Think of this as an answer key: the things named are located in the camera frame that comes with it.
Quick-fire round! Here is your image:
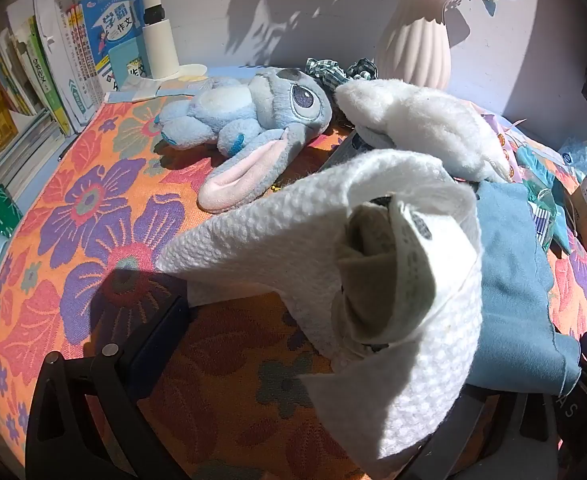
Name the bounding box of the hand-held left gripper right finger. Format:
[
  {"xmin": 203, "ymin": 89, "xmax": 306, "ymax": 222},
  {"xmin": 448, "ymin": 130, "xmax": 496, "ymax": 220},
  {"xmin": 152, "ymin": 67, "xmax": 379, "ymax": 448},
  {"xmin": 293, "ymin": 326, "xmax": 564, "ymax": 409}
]
[{"xmin": 403, "ymin": 385, "xmax": 561, "ymax": 480}]

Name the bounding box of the dark pen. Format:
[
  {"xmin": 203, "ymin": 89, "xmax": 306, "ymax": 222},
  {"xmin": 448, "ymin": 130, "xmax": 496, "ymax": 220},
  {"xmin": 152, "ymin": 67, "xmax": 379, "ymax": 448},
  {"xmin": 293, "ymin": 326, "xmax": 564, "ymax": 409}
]
[{"xmin": 56, "ymin": 132, "xmax": 82, "ymax": 162}]

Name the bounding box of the white ribbed vase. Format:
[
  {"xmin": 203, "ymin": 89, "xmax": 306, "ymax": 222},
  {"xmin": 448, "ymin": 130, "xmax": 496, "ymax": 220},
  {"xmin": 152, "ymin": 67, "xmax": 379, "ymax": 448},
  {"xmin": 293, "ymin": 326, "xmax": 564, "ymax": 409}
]
[{"xmin": 375, "ymin": 0, "xmax": 461, "ymax": 92}]

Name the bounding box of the purple tissue pack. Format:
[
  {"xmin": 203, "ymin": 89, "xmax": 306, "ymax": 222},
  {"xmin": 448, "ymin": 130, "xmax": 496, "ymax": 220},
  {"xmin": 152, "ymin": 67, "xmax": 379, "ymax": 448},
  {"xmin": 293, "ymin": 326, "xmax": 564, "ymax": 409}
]
[{"xmin": 483, "ymin": 114, "xmax": 518, "ymax": 182}]

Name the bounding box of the blue plush toy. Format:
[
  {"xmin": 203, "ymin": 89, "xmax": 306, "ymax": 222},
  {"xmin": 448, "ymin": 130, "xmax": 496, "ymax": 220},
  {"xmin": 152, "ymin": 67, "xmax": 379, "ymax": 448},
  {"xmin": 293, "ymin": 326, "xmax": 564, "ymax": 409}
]
[{"xmin": 156, "ymin": 66, "xmax": 333, "ymax": 212}]

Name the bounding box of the white plush toy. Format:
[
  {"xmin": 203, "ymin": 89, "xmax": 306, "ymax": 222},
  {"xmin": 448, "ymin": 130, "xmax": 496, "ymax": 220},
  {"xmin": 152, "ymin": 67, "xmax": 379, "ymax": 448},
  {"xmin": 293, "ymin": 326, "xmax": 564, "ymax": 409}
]
[{"xmin": 334, "ymin": 78, "xmax": 511, "ymax": 183}]

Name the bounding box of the white lamp stand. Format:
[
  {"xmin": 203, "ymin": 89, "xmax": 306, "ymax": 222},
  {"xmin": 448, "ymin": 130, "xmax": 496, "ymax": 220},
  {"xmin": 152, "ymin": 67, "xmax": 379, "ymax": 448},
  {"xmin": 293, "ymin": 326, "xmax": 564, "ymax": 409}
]
[{"xmin": 138, "ymin": 0, "xmax": 208, "ymax": 81}]

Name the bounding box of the floral tablecloth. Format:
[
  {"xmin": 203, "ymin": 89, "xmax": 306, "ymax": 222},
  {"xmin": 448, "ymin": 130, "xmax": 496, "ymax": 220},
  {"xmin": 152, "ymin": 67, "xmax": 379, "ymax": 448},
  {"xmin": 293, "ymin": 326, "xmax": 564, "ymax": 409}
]
[{"xmin": 0, "ymin": 95, "xmax": 587, "ymax": 480}]

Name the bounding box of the row of upright books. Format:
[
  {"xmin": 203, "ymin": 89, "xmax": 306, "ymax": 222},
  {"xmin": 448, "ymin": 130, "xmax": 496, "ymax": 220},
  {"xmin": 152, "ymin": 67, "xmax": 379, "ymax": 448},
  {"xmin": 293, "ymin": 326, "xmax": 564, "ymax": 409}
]
[{"xmin": 0, "ymin": 0, "xmax": 150, "ymax": 151}]

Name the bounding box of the blue cloth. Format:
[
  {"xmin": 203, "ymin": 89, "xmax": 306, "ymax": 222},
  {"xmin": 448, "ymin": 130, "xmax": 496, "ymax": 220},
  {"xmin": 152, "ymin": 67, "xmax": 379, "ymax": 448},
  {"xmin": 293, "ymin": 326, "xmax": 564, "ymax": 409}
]
[{"xmin": 466, "ymin": 180, "xmax": 583, "ymax": 397}]

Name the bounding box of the green mask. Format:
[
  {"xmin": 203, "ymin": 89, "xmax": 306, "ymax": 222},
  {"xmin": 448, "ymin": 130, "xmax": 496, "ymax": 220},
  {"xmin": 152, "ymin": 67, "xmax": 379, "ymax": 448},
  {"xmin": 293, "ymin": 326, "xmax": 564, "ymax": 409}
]
[{"xmin": 523, "ymin": 185, "xmax": 571, "ymax": 256}]

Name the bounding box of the checked hair bow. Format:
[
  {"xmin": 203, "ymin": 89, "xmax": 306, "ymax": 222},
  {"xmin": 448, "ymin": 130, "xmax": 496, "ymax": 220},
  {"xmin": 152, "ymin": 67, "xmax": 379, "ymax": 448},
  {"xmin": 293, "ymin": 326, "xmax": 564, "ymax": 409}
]
[{"xmin": 304, "ymin": 57, "xmax": 377, "ymax": 92}]

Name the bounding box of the stack of flat books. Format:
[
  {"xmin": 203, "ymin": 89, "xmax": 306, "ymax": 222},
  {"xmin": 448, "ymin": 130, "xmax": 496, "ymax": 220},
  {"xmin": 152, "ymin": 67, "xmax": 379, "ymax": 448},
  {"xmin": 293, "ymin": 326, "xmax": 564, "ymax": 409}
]
[{"xmin": 0, "ymin": 110, "xmax": 79, "ymax": 203}]

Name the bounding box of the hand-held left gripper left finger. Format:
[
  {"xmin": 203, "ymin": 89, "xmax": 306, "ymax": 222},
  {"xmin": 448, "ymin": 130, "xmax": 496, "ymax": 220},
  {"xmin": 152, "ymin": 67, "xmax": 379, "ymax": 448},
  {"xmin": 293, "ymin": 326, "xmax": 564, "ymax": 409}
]
[{"xmin": 26, "ymin": 295, "xmax": 194, "ymax": 480}]

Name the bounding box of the blue tissue pack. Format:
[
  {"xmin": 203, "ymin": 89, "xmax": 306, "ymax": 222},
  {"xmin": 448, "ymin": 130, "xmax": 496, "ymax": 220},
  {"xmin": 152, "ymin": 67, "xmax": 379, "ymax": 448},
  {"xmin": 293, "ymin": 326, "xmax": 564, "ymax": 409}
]
[{"xmin": 558, "ymin": 137, "xmax": 587, "ymax": 183}]

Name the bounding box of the white waffle towel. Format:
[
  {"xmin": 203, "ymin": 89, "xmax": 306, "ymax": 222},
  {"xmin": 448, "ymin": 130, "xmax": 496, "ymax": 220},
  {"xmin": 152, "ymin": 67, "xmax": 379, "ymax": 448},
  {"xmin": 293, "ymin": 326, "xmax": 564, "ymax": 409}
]
[{"xmin": 156, "ymin": 149, "xmax": 484, "ymax": 478}]

